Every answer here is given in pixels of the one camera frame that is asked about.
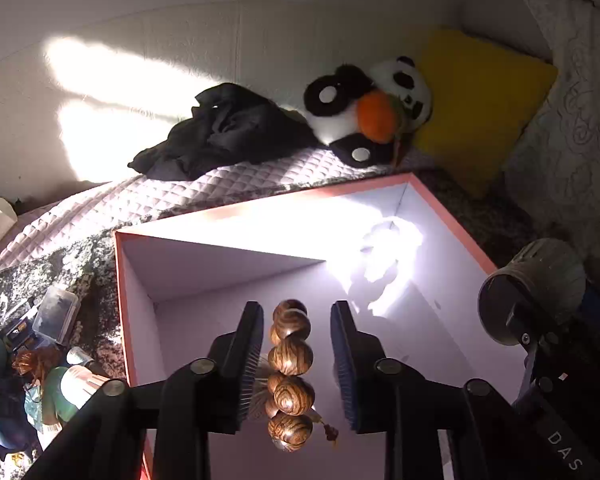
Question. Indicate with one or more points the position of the panda plush toy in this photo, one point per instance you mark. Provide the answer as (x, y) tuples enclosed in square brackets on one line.
[(340, 115)]

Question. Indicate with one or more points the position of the small dark box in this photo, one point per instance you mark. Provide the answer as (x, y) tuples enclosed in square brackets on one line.
[(17, 332)]

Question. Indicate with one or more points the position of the black cloth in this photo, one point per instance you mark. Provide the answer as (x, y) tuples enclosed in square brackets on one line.
[(220, 135)]

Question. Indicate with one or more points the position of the pink-rimmed white box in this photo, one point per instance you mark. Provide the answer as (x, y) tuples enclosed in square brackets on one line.
[(205, 270)]

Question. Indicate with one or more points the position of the brown-haired doll figure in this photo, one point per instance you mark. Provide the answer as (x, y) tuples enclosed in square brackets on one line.
[(37, 362)]

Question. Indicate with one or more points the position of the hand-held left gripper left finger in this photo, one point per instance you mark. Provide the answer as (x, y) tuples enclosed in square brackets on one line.
[(250, 360)]

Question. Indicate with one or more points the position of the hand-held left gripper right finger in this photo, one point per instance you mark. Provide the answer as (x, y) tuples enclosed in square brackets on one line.
[(342, 360)]

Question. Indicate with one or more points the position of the white and green toy figure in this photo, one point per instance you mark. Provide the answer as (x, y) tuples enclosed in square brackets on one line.
[(72, 385)]

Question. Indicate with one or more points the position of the pale quilted blanket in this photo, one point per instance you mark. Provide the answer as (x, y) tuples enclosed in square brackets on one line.
[(130, 200)]

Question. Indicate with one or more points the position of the floral patterned cloth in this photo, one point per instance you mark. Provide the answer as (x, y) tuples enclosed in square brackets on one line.
[(575, 110)]

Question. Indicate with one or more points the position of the yellow pillow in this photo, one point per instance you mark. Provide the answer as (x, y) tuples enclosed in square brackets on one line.
[(475, 105)]

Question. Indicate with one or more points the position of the clear plastic case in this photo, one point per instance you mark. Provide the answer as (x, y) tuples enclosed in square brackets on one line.
[(55, 312)]

